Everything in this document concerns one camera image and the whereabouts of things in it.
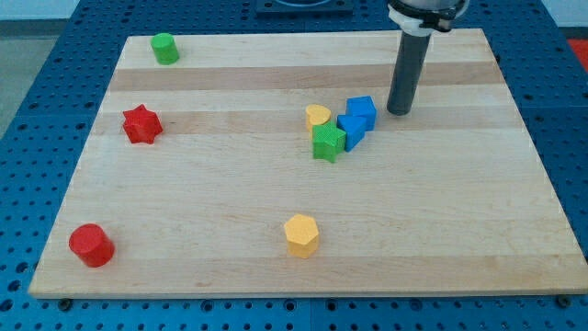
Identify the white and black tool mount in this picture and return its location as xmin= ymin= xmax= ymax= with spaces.
xmin=387 ymin=0 xmax=469 ymax=37

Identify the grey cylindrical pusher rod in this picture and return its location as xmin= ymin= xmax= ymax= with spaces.
xmin=387 ymin=32 xmax=430 ymax=116

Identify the blue cube block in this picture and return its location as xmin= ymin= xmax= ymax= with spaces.
xmin=345 ymin=96 xmax=377 ymax=131

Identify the blue triangle block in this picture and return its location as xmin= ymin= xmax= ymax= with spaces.
xmin=336 ymin=115 xmax=367 ymax=152

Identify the yellow heart block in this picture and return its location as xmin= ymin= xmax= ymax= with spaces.
xmin=305 ymin=104 xmax=332 ymax=132

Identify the green star block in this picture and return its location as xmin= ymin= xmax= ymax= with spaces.
xmin=312 ymin=122 xmax=346 ymax=163

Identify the wooden board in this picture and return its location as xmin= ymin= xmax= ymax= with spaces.
xmin=28 ymin=29 xmax=587 ymax=299

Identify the yellow hexagon block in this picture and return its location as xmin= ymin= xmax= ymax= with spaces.
xmin=284 ymin=214 xmax=320 ymax=258

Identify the green cylinder block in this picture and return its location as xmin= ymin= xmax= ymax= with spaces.
xmin=150 ymin=32 xmax=179 ymax=65

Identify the red star block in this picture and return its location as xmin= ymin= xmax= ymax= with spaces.
xmin=122 ymin=104 xmax=164 ymax=144

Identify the red cylinder block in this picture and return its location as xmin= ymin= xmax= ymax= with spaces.
xmin=68 ymin=223 xmax=116 ymax=268

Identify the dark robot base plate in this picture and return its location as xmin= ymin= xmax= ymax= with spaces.
xmin=255 ymin=0 xmax=355 ymax=16

